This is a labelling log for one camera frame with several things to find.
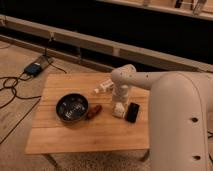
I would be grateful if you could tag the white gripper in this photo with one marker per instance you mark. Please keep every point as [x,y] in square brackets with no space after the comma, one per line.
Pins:
[120,94]

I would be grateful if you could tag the white sponge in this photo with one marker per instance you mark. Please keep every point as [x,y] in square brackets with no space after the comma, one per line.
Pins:
[119,111]

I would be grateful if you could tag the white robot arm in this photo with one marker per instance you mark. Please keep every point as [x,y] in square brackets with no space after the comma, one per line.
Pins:
[179,102]

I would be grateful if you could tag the black phone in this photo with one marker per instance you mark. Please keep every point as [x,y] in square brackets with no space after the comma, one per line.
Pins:
[132,112]

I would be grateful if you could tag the red brown sausage toy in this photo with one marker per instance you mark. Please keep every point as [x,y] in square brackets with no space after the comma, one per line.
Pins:
[94,111]

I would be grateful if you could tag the clear plastic bottle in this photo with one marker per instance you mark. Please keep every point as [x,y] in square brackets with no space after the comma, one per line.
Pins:
[104,87]

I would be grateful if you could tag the wooden table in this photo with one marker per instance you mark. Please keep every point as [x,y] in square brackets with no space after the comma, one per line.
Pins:
[102,133]

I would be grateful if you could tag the black bowl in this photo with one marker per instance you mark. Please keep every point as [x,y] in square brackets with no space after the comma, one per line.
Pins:
[72,107]

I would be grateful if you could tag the black power adapter box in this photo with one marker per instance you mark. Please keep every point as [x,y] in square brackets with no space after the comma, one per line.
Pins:
[33,69]

